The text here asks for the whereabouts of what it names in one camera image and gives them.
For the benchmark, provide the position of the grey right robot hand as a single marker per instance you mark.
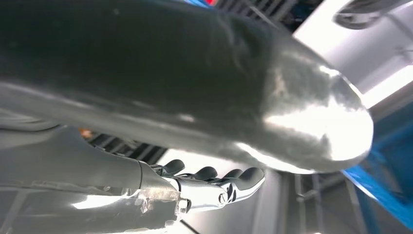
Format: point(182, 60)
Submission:
point(129, 64)

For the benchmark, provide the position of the blue metal shelf rack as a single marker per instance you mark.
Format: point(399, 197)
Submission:
point(387, 193)

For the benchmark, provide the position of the red barrier belt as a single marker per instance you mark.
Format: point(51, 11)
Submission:
point(211, 1)

